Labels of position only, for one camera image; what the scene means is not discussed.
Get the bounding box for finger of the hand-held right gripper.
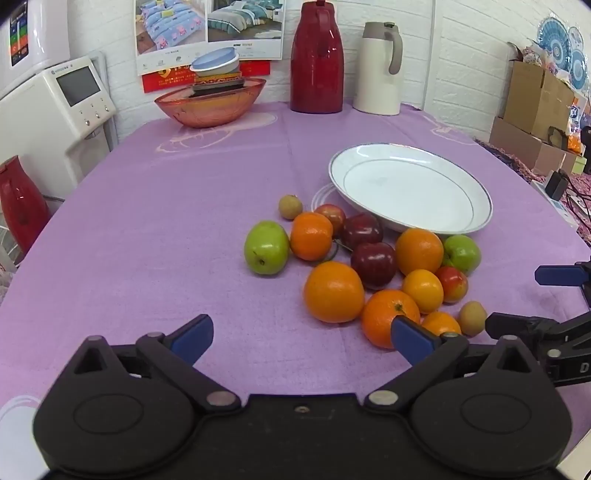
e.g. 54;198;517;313
485;310;591;356
534;261;591;306

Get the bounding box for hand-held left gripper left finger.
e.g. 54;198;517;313
62;314;243;414

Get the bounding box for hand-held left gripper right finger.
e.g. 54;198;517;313
365;316;546;414

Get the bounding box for small orange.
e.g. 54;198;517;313
421;311;462;337

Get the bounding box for orange with green stem mark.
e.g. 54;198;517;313
361;289;421;350

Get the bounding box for small brown round fruit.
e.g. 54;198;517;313
458;301;488;337
278;194;304;220

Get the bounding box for yellow-orange citrus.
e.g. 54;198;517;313
401;269;444;315

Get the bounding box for small red yellow fruit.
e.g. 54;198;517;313
436;266;469;304

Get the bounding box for dark red apple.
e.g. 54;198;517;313
350;242;398;291
341;212;384;250

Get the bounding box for small green apple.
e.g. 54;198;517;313
442;234;481;276

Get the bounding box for large orange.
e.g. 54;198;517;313
303;261;365;324

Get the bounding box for large green apple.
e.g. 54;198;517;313
244;220;291;276

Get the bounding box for red yellow apple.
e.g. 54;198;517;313
314;203;347;236

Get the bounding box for white plate with grey rim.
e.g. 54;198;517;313
328;143;493;235

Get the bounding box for white power strip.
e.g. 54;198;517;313
531;179;580;229

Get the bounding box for black power adapter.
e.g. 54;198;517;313
545;169;571;201

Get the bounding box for pale green box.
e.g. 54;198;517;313
561;152;587;175

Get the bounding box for purple tablecloth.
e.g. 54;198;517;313
0;102;591;462

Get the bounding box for tall cardboard box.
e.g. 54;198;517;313
502;42;588;141

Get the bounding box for red vase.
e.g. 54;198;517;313
0;155;51;265

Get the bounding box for orange glass bowl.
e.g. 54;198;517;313
154;78;267;129

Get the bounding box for white water dispenser with screen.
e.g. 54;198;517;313
0;52;117;197

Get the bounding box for white bowl with blue lid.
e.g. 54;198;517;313
189;47;241;77

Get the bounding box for red thermos jug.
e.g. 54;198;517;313
290;0;345;114

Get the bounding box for white appliance with coloured label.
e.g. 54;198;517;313
0;0;71;100

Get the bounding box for black cable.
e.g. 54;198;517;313
566;175;591;245

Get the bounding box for blue patterned wall fans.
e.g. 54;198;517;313
536;15;590;90

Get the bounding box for red wall poster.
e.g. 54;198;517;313
141;59;271;94

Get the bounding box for white thermos jug beige handle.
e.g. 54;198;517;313
353;21;404;116

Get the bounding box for bedding wall poster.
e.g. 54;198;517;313
134;0;286;76

